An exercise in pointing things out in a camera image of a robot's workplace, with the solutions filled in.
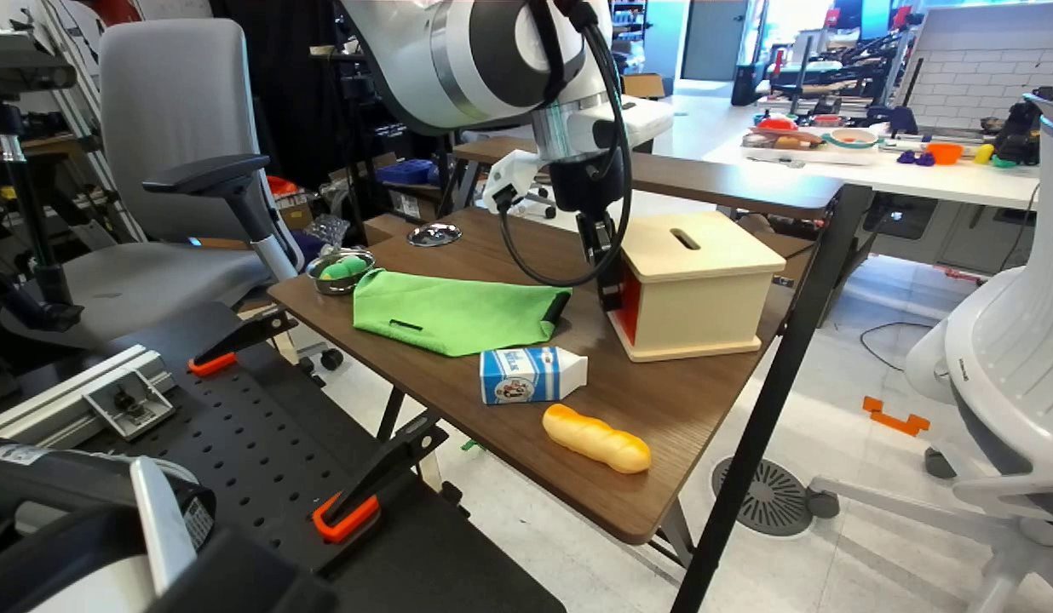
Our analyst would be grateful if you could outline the orange bread-shaped toy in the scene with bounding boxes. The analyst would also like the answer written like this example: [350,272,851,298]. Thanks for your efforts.
[538,402,658,477]

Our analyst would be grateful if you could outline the black floor cable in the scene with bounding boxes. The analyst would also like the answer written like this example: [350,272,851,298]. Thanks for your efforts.
[860,318,946,378]

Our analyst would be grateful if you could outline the black round floor plate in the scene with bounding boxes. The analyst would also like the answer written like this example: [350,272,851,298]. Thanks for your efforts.
[710,458,843,539]

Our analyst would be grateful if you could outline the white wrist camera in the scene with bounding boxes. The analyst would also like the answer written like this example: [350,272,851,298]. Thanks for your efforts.
[485,148,555,217]

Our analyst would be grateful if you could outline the black camera stand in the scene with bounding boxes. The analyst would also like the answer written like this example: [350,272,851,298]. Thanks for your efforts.
[0,32,86,335]

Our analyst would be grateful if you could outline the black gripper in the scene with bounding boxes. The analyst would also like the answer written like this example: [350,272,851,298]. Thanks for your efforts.
[545,148,629,306]

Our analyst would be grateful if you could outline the blue white milk carton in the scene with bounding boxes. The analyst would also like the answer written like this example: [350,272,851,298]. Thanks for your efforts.
[475,344,594,408]

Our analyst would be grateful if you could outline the white black rounded device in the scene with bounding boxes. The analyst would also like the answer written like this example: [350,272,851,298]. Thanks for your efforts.
[0,453,221,613]

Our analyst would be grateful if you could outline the orange floor tape marker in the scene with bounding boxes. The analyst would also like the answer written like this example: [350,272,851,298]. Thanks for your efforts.
[860,391,935,441]

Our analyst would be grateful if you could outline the steel pot lid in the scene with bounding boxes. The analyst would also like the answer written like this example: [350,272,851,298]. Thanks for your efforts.
[407,222,462,253]

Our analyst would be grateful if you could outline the aluminium extrusion bar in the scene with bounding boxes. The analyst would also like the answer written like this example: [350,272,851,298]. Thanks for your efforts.
[0,340,176,446]

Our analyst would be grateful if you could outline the green cloth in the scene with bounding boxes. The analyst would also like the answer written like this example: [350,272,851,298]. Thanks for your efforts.
[346,266,575,360]

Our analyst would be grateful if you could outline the brown table black legs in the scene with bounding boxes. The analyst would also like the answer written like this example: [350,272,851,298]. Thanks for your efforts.
[451,133,880,613]

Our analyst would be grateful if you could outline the white perforated panel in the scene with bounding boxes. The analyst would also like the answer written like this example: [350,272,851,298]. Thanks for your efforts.
[902,4,1053,133]

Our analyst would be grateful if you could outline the white table with toys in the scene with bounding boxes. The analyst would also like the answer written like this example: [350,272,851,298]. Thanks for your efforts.
[704,114,1047,215]

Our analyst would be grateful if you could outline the white office chair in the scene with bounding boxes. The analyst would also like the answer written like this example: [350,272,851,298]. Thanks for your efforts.
[809,88,1053,613]

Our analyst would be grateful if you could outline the black clamp orange handle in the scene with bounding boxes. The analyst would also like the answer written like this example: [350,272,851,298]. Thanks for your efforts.
[309,420,451,549]
[185,306,300,383]

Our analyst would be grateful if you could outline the green spool-shaped toy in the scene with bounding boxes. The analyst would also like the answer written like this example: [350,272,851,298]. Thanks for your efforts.
[317,257,374,287]

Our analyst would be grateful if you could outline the grey office chair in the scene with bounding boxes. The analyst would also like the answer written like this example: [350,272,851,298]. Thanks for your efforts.
[0,13,305,344]

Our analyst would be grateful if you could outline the small steel pot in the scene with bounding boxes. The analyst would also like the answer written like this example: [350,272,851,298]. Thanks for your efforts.
[304,247,380,300]

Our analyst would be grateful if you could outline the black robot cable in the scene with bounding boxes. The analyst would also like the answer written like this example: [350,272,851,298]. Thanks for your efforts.
[494,0,639,293]

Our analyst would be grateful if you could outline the cream wooden chest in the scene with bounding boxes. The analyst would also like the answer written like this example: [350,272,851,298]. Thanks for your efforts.
[604,209,790,365]

